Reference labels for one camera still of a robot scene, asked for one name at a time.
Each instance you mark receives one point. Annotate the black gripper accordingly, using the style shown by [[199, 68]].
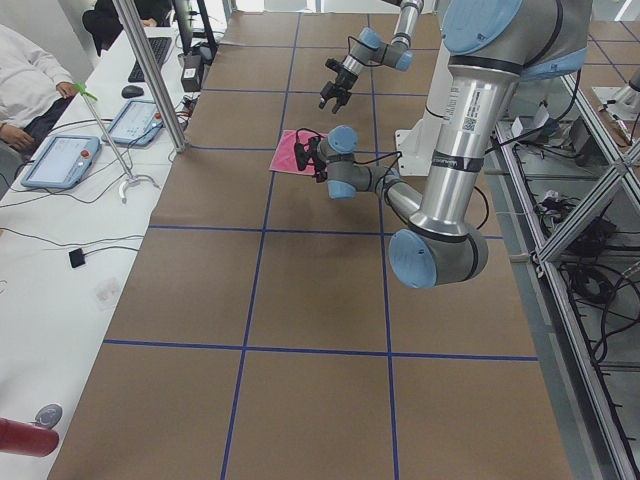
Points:
[[318, 165], [341, 82]]

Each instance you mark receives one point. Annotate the pink grey microfibre towel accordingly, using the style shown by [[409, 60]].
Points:
[[284, 160]]

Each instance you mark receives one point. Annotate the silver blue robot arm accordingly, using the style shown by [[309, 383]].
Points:
[[493, 46], [370, 50]]

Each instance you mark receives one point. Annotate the black box with label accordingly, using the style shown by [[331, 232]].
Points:
[[192, 73]]

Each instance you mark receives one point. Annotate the far blue teach pendant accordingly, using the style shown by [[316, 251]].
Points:
[[137, 123]]

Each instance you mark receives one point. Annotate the blue teach pendant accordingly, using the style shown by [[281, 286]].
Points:
[[63, 162], [137, 123]]

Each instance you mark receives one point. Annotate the black computer mouse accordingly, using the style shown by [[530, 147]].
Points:
[[132, 91]]

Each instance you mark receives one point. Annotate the metal rod stand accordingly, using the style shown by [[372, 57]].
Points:
[[130, 179]]

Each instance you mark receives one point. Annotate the near blue teach pendant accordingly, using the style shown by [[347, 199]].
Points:
[[63, 162]]

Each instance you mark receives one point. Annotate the person in white shirt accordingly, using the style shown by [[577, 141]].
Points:
[[35, 92]]

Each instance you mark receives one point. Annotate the red bottle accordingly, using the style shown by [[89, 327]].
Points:
[[26, 439]]

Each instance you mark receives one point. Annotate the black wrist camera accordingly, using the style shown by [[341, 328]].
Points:
[[333, 65], [305, 153]]

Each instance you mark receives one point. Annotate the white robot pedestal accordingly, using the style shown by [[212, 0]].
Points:
[[418, 144]]

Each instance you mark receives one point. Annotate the aluminium frame post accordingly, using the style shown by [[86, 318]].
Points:
[[140, 45]]

